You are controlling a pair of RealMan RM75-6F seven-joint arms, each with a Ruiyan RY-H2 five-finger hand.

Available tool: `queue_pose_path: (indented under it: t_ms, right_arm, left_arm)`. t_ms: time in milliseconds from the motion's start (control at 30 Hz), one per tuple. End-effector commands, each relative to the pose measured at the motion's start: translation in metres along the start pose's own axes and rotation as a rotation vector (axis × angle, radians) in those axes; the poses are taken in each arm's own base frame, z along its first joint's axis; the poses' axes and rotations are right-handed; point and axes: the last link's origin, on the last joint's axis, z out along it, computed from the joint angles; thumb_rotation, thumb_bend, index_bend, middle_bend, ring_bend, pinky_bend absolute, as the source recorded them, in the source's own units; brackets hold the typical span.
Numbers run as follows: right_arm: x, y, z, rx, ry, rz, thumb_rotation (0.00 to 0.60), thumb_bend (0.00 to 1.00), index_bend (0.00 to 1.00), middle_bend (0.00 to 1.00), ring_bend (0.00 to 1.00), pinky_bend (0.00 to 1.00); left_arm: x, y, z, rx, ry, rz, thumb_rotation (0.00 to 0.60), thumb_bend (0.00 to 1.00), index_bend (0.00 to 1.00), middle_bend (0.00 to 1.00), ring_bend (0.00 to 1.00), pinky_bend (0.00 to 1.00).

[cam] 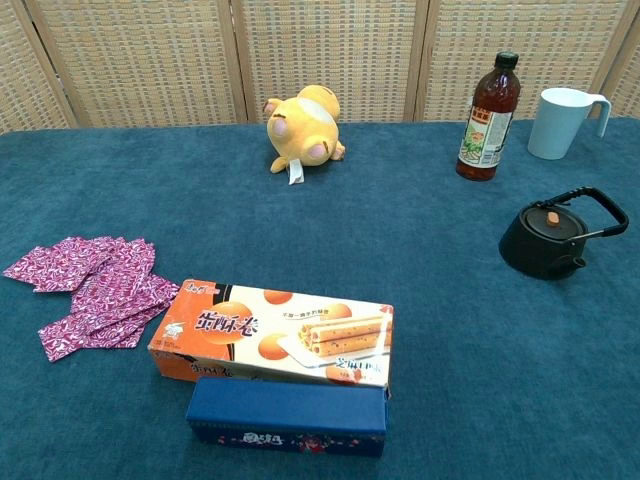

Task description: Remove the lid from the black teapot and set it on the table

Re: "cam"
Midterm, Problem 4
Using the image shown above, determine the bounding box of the black teapot with handle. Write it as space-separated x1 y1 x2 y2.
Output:
498 186 630 282

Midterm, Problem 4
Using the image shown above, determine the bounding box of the black kettle lid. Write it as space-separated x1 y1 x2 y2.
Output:
519 204 587 243

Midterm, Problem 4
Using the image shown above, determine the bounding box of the yellow plush toy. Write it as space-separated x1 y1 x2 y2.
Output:
264 84 347 187

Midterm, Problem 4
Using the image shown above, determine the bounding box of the orange egg roll box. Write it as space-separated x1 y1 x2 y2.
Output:
147 278 396 392

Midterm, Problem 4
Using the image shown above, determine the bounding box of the blue table cloth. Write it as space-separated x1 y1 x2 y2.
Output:
0 117 640 480

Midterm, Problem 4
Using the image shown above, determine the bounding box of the dark blue rectangular box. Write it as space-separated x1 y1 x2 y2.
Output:
185 376 391 458

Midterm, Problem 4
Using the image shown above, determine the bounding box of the woven folding screen panel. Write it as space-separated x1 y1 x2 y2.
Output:
23 0 249 129
413 0 640 123
0 0 79 135
599 27 640 120
229 0 431 124

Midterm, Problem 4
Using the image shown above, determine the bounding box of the purple patterned sachet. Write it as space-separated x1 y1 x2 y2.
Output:
1 236 119 294
37 300 171 363
72 272 181 337
69 237 157 315

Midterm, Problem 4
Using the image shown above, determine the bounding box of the brown bottle with label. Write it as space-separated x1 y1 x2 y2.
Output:
455 50 522 183

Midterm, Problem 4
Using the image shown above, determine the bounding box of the light blue plastic mug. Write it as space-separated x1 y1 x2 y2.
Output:
527 87 613 161

